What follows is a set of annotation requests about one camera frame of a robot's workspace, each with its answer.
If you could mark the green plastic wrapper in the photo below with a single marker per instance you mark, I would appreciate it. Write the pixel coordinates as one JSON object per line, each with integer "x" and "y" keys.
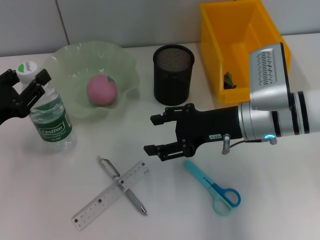
{"x": 228, "y": 81}

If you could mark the black mesh pen holder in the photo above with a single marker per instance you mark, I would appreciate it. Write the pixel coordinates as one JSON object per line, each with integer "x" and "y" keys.
{"x": 172, "y": 82}

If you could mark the clear plastic ruler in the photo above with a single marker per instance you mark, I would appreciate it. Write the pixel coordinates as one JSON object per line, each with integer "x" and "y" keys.
{"x": 100, "y": 202}

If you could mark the yellow plastic bin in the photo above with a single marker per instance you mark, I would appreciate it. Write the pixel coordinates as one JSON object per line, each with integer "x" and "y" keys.
{"x": 237, "y": 37}

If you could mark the clear green-label water bottle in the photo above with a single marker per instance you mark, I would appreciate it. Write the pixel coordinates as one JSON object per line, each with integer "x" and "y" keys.
{"x": 52, "y": 130}

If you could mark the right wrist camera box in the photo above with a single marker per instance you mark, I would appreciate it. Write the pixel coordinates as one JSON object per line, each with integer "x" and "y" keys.
{"x": 270, "y": 75}

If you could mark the pale green wavy fruit bowl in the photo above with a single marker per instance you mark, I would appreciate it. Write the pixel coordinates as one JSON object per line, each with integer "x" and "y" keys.
{"x": 75, "y": 65}

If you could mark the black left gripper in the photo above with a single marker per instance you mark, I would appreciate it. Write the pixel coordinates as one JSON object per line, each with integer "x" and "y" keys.
{"x": 7, "y": 105}

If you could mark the blue teal scissors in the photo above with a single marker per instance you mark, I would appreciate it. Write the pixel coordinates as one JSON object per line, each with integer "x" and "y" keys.
{"x": 200, "y": 175}

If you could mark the pink toy peach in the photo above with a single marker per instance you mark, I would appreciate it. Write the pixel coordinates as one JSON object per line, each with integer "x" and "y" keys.
{"x": 100, "y": 91}

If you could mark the right gripper silver connector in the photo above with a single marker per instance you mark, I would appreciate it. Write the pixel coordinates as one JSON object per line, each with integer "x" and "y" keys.
{"x": 226, "y": 143}

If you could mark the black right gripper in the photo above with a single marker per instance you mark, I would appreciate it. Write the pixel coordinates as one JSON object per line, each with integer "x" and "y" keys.
{"x": 212, "y": 125}

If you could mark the grey silver pen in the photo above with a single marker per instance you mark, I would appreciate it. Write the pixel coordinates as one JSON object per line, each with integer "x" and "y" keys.
{"x": 136, "y": 202}

